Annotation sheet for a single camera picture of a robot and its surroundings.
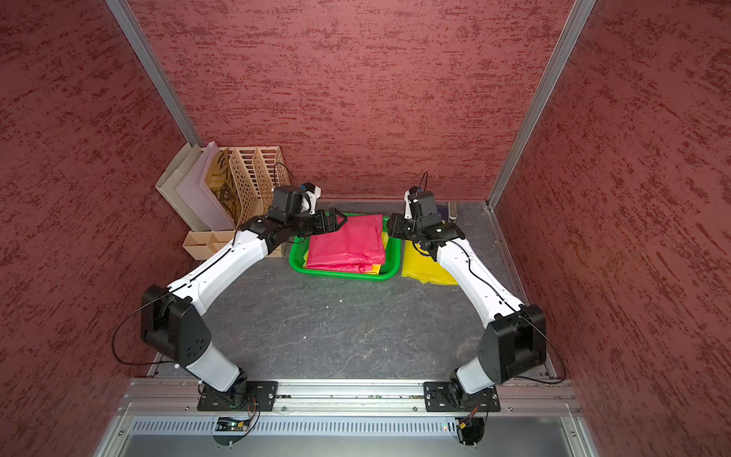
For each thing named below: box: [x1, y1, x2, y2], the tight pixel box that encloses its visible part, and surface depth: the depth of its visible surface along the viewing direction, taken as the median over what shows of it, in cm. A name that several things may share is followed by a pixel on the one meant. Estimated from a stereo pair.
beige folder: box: [155, 142, 212, 232], surface depth 91 cm
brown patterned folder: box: [205, 148, 243, 227], surface depth 102 cm
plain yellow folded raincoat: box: [400, 239, 459, 286], surface depth 100 cm
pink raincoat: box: [306, 214, 386, 274], surface depth 94 cm
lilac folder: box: [176, 140, 237, 232], surface depth 92 cm
